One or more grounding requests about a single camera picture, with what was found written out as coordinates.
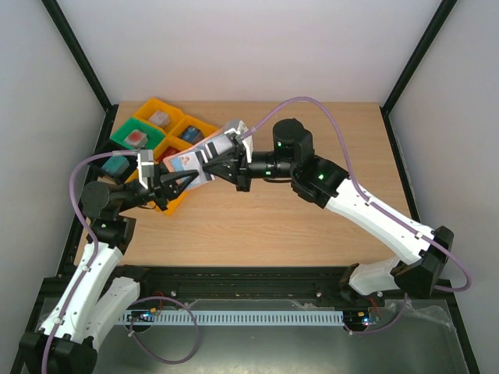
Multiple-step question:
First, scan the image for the green bin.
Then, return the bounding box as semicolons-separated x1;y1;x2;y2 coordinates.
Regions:
110;118;166;150

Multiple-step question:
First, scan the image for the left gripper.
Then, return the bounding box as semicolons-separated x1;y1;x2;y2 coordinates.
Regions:
117;163;199;214

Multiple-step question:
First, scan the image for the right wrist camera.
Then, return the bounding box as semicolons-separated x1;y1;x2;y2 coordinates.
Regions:
224;119;253;162

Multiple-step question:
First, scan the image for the pink leather card holder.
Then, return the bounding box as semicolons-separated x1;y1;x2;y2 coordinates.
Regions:
163;128;239;191

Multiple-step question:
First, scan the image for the red-dot card stack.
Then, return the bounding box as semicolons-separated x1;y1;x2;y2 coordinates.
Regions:
123;129;149;149

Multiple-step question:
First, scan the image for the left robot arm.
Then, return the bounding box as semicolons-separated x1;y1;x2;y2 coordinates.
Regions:
19;164;199;373

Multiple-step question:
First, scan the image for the yellow bin near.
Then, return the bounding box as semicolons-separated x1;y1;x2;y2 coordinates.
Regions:
140;192;189;217

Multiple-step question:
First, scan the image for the slotted cable duct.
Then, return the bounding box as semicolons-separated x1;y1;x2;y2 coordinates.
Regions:
117;310;344;326

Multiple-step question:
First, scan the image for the yellow bin with blue cards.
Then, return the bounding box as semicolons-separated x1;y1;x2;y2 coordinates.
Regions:
169;115;218;144

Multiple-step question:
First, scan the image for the white card stack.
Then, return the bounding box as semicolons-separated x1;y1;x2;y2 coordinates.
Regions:
148;110;171;128

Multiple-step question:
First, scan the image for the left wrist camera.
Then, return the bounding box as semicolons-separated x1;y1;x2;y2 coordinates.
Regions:
136;150;155;192

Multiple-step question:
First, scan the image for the black bin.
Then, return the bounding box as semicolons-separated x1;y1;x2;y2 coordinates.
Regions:
90;139;137;185

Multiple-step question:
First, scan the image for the teal card stack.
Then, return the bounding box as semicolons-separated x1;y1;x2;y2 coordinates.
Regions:
102;156;129;177

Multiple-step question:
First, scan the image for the yellow bin with red cards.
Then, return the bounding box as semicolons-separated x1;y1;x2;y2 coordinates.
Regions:
154;135;192;162

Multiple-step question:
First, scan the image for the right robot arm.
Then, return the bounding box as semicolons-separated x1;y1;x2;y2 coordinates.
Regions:
203;118;454;305

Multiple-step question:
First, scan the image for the white card with portrait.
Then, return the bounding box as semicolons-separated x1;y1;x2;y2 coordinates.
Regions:
165;149;214;190

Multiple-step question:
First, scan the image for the blue card stack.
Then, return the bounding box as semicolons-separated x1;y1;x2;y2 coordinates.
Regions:
179;125;204;144

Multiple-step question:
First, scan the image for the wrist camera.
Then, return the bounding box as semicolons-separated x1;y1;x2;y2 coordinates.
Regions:
224;119;253;162
136;150;155;192

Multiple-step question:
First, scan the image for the black aluminium frame rail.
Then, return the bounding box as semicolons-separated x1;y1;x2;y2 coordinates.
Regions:
38;266;455;299

